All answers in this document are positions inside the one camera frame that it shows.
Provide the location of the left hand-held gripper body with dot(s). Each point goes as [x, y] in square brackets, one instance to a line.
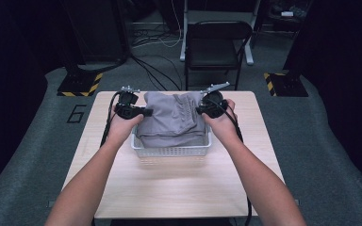
[128, 105]

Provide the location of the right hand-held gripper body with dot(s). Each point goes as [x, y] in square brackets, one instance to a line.
[215, 105]

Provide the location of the grey pants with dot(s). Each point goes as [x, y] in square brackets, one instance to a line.
[169, 119]

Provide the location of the white plastic basket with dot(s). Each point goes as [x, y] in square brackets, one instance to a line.
[169, 151]

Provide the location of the person's right hand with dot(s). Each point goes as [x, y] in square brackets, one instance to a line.
[224, 125]

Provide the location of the person's left hand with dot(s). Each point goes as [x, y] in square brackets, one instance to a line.
[122, 128]

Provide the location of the black striped stand base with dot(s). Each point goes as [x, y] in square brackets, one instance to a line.
[287, 84]
[80, 84]

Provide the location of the black folding chair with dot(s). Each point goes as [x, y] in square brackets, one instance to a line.
[213, 50]

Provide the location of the dark cabinet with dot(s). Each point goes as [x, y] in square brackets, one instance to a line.
[97, 31]

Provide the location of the grey tape strip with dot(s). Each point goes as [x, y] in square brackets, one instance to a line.
[50, 204]

